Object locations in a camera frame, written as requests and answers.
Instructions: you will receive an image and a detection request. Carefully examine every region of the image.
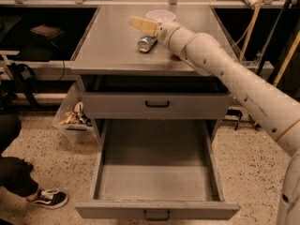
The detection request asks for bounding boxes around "blue silver redbull can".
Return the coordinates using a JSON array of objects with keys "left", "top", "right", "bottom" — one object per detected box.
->
[{"left": 138, "top": 35, "right": 157, "bottom": 53}]

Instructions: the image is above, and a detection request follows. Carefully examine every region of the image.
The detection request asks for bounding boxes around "grey drawer cabinet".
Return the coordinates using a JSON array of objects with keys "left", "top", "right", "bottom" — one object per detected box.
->
[{"left": 71, "top": 4, "right": 234, "bottom": 136}]

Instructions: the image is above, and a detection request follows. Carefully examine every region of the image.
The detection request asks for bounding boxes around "black drawer handle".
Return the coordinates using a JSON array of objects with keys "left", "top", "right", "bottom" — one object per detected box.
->
[
  {"left": 144, "top": 100, "right": 171, "bottom": 109},
  {"left": 143, "top": 210, "right": 171, "bottom": 221}
]

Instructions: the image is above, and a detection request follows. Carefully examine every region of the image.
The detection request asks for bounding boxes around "dark box on shelf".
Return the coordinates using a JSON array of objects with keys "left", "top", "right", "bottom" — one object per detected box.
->
[{"left": 30, "top": 24, "right": 64, "bottom": 39}]

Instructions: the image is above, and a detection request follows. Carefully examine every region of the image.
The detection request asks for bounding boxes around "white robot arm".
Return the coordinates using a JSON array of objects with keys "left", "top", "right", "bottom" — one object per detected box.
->
[{"left": 128, "top": 16, "right": 300, "bottom": 225}]

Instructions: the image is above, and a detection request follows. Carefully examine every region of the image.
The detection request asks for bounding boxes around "white bowl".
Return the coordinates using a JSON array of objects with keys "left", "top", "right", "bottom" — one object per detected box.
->
[{"left": 146, "top": 10, "right": 176, "bottom": 23}]

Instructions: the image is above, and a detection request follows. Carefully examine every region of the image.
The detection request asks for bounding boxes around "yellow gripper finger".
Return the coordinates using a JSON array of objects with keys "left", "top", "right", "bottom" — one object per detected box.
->
[{"left": 128, "top": 16, "right": 159, "bottom": 37}]

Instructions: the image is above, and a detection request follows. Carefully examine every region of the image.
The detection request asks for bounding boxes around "orange fruit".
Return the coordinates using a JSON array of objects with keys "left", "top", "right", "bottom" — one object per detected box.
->
[{"left": 171, "top": 54, "right": 181, "bottom": 61}]

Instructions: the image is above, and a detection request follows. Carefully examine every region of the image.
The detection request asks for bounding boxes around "clear plastic bin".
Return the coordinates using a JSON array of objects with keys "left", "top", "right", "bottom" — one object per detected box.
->
[{"left": 52, "top": 83, "right": 96, "bottom": 143}]

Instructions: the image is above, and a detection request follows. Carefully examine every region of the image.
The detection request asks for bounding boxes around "wooden frame stand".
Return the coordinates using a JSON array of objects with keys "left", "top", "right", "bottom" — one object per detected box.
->
[{"left": 233, "top": 0, "right": 300, "bottom": 128}]

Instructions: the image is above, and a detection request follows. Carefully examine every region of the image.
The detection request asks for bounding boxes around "black drawer handle lower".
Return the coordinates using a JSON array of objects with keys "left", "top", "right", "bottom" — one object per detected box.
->
[{"left": 143, "top": 210, "right": 171, "bottom": 221}]

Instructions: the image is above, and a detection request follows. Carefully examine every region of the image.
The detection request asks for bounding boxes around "closed grey drawer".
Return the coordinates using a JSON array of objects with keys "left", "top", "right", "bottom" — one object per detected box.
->
[{"left": 82, "top": 92, "right": 233, "bottom": 119}]

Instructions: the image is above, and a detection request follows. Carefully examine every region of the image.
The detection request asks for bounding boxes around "black white sneaker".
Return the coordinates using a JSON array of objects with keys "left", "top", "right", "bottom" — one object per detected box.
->
[{"left": 26, "top": 187, "right": 68, "bottom": 209}]

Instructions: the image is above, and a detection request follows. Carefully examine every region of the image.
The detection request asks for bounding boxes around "black drawer handle upper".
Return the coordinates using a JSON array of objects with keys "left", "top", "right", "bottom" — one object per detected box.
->
[{"left": 144, "top": 100, "right": 171, "bottom": 109}]

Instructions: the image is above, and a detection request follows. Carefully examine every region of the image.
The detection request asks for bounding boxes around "open grey drawer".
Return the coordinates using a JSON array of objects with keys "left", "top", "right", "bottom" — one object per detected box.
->
[{"left": 75, "top": 119, "right": 240, "bottom": 220}]

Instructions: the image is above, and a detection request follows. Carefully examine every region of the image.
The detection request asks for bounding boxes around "person black trouser leg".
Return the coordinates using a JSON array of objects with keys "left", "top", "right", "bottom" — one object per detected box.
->
[{"left": 0, "top": 114, "right": 39, "bottom": 201}]

